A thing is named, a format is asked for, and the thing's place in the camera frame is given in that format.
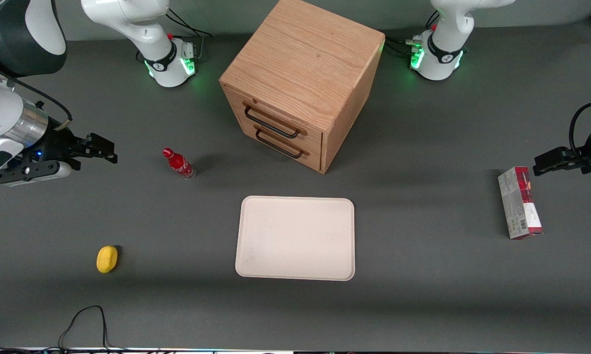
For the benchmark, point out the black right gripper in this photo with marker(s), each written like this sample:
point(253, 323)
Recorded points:
point(55, 144)

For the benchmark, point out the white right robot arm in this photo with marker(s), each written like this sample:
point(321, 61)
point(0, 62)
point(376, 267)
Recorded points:
point(128, 19)

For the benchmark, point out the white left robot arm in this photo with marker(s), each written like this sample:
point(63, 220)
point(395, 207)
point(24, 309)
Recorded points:
point(447, 34)

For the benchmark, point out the wooden drawer front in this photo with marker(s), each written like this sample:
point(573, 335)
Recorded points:
point(295, 156)
point(280, 115)

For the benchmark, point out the wooden drawer cabinet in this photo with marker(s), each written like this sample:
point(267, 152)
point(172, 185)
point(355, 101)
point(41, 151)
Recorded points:
point(305, 64)

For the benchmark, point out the red plaid cardboard box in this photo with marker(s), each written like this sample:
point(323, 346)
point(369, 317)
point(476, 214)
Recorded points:
point(519, 204)

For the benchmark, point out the yellow lemon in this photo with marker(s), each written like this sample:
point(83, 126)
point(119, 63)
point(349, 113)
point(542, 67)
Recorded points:
point(106, 259)

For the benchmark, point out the red soda bottle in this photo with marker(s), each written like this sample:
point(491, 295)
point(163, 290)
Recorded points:
point(180, 163)

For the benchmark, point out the beige rectangular tray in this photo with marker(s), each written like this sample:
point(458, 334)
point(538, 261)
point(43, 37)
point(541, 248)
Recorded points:
point(295, 238)

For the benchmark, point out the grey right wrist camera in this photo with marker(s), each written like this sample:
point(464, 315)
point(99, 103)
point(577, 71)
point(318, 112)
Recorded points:
point(62, 170)

